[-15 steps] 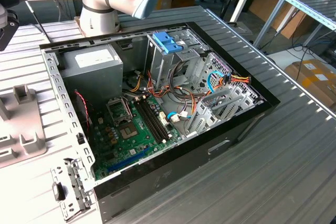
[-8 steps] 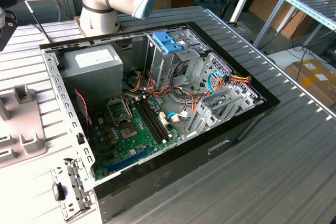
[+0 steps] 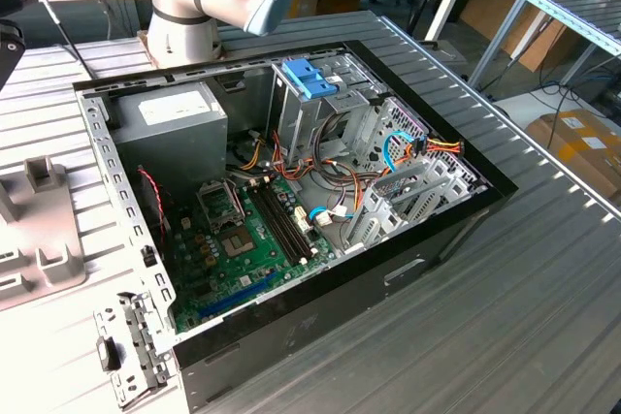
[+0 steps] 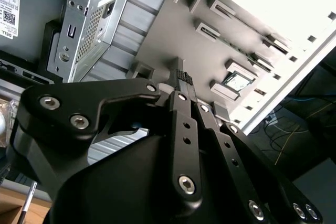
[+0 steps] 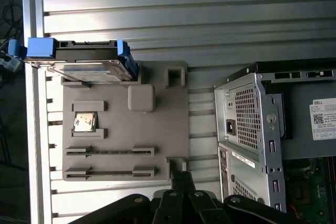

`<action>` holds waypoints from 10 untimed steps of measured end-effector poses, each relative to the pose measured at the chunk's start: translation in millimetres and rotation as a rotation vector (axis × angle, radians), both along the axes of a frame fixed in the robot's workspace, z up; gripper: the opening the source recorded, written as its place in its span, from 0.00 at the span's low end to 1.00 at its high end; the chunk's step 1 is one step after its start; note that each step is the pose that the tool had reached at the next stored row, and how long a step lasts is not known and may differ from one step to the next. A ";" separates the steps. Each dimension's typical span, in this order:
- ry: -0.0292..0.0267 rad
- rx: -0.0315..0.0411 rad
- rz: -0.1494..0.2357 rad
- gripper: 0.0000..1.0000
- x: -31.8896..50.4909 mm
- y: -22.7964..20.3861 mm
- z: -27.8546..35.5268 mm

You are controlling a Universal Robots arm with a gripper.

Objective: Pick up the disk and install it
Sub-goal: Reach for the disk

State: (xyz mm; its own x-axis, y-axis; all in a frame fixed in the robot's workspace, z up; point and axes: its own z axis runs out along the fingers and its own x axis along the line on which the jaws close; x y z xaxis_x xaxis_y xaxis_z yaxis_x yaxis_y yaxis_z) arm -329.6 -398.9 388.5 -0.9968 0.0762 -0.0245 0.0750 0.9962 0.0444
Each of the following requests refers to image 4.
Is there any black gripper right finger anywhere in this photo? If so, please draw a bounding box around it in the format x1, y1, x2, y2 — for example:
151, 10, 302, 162
185, 72, 326, 224

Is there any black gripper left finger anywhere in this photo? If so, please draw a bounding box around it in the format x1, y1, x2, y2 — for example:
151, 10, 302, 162
14, 68, 203, 206

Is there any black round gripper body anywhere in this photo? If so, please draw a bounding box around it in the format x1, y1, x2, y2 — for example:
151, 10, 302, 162
7, 100, 250, 224

